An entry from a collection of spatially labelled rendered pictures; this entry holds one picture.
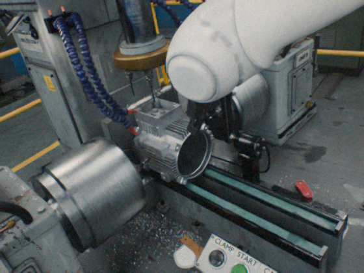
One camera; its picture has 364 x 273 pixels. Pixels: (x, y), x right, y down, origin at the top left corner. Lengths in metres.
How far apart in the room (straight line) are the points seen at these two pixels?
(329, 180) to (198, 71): 0.89
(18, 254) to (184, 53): 0.50
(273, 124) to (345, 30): 2.72
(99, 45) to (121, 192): 0.50
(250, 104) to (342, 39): 2.93
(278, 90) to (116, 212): 0.75
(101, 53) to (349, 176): 0.93
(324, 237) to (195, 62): 0.64
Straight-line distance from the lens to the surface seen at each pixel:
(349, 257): 0.99
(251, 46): 0.40
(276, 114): 1.28
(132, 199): 0.82
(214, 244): 0.64
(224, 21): 0.41
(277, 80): 1.22
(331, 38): 3.98
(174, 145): 0.90
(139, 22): 0.88
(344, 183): 1.20
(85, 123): 1.08
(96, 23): 1.06
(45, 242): 0.73
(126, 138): 1.03
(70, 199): 0.77
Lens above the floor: 1.56
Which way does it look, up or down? 30 degrees down
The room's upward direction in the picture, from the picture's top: 11 degrees counter-clockwise
